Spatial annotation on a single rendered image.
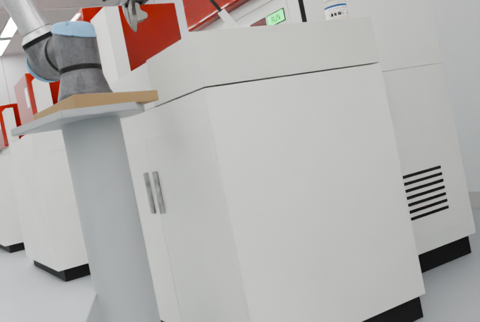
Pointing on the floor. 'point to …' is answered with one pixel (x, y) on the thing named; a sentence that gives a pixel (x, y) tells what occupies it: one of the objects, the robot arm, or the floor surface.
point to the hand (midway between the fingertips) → (132, 28)
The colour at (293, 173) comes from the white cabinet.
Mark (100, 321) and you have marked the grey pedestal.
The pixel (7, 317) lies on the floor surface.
